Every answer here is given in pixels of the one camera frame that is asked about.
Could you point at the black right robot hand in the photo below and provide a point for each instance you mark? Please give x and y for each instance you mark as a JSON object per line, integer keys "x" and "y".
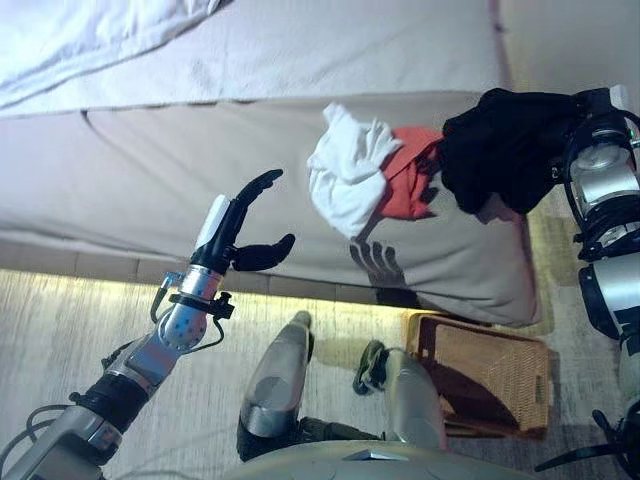
{"x": 602, "y": 110}

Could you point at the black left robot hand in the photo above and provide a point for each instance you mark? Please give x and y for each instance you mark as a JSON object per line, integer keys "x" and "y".
{"x": 222, "y": 235}

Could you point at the black garment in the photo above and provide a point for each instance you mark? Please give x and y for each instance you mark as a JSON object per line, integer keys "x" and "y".
{"x": 505, "y": 150}

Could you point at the white garment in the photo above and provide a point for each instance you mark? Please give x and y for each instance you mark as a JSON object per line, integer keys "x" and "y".
{"x": 345, "y": 170}

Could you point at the red garment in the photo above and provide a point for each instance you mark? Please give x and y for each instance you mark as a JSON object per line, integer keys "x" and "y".
{"x": 407, "y": 185}

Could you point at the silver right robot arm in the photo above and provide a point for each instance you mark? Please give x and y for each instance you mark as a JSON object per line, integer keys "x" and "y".
{"x": 607, "y": 185}

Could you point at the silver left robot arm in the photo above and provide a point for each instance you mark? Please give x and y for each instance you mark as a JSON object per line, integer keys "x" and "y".
{"x": 150, "y": 355}

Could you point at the woven wicker basket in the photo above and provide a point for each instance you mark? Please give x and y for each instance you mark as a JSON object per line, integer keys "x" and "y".
{"x": 500, "y": 370}

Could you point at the grey streaked rug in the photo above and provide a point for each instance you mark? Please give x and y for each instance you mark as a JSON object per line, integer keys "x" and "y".
{"x": 75, "y": 350}

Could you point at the white textured bedspread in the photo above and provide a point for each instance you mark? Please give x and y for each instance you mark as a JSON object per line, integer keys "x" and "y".
{"x": 325, "y": 45}

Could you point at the silver right robot leg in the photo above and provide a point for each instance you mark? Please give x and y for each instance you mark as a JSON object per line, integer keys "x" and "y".
{"x": 410, "y": 395}

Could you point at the white duvet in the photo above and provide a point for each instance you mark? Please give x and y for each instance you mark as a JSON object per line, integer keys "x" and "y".
{"x": 75, "y": 35}

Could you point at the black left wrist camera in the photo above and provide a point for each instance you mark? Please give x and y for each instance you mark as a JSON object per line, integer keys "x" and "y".
{"x": 225, "y": 306}

